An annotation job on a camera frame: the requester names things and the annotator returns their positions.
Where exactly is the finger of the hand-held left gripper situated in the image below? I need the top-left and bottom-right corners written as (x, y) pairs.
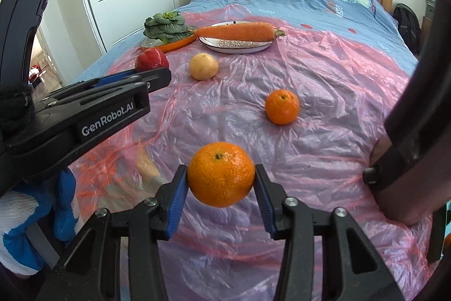
top-left (95, 66), bottom-right (172, 91)
top-left (35, 78), bottom-right (150, 110)

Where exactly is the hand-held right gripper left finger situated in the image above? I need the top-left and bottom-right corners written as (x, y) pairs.
top-left (41, 164), bottom-right (190, 301)

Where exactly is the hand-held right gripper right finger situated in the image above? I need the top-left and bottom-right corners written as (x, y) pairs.
top-left (254, 164), bottom-right (406, 301)

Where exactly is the red apple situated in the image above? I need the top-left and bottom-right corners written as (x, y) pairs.
top-left (135, 48), bottom-right (170, 73)

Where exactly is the person's left hand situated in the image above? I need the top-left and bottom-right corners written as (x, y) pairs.
top-left (0, 169), bottom-right (77, 275)

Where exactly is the orange plate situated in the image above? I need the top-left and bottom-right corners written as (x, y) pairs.
top-left (141, 25), bottom-right (200, 53)

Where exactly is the yellow round pear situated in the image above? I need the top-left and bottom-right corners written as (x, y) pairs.
top-left (189, 53), bottom-right (219, 80)

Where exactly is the green bok choy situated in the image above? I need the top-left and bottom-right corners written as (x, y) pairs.
top-left (143, 11), bottom-right (186, 43)

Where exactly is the white patterned plate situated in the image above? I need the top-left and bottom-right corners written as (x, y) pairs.
top-left (198, 21), bottom-right (275, 55)

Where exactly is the orange carrot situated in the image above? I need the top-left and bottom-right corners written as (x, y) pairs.
top-left (195, 22), bottom-right (286, 41)

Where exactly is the pink plastic sheet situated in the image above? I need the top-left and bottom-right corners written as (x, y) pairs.
top-left (68, 3), bottom-right (437, 301)

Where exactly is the black backpack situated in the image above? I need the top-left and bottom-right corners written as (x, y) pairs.
top-left (392, 3), bottom-right (422, 56)

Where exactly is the bare arm with black strap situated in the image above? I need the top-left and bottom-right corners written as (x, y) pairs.
top-left (363, 68), bottom-right (451, 227)

